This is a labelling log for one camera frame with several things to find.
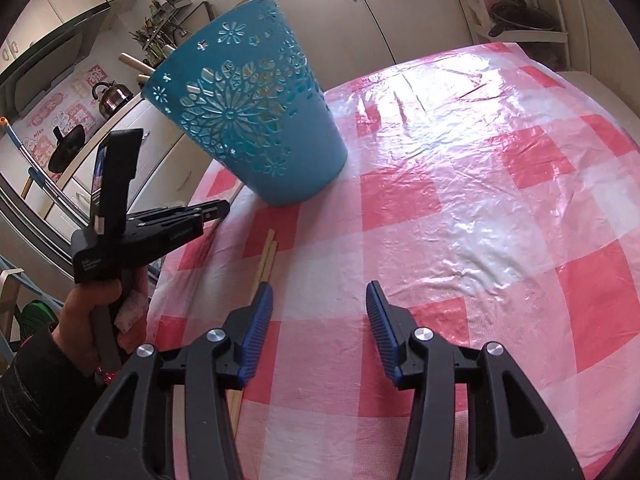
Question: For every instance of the kitchen utensil rack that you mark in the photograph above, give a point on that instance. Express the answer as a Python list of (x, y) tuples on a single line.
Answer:
[(160, 30)]

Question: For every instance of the blue frame chair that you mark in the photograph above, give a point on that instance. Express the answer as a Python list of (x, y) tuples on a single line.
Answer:
[(7, 290)]

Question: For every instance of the green item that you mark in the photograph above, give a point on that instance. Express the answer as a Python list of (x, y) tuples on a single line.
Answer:
[(37, 312)]

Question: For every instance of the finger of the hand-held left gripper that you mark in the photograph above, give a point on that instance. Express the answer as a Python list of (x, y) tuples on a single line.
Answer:
[(182, 234), (210, 208)]

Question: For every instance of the white shelf rack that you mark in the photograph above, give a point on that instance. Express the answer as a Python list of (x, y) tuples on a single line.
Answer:
[(530, 35)]

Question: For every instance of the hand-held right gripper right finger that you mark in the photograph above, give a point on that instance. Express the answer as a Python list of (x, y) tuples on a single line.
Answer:
[(382, 335)]

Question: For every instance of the person's left hand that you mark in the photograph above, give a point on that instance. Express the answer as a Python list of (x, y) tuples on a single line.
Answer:
[(75, 310)]

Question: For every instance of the grey range hood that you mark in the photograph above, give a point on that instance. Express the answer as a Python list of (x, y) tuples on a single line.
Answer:
[(50, 60)]

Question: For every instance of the metal kettle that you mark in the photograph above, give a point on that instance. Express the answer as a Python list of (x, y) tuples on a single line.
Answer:
[(112, 97)]

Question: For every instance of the black wok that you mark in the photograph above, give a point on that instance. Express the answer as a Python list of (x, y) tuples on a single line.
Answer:
[(67, 147)]

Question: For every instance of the clear plastic bag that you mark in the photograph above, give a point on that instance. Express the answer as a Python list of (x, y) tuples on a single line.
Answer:
[(130, 310)]

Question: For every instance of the blue perforated plastic basket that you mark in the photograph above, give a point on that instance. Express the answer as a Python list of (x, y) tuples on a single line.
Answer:
[(300, 160)]

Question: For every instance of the red white checked tablecloth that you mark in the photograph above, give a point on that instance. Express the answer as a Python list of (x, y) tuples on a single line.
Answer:
[(450, 210)]

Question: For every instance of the pink wall decal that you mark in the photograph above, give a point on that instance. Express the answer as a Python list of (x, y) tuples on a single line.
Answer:
[(75, 110)]

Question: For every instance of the cream kitchen counter cabinet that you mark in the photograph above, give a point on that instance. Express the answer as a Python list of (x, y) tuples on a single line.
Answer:
[(150, 130)]

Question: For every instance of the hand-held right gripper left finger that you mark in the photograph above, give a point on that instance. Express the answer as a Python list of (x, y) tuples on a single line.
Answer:
[(256, 330)]

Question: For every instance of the stainless steel refrigerator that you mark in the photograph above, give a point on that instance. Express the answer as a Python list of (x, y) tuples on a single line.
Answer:
[(25, 230)]

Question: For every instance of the person's left forearm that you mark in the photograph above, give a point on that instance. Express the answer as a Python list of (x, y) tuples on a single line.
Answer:
[(35, 400)]

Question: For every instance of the cream tall cabinets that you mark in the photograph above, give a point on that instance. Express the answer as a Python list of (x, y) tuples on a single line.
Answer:
[(350, 5)]

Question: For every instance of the dark wok on shelf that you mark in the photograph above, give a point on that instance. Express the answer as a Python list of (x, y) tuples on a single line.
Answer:
[(520, 17)]

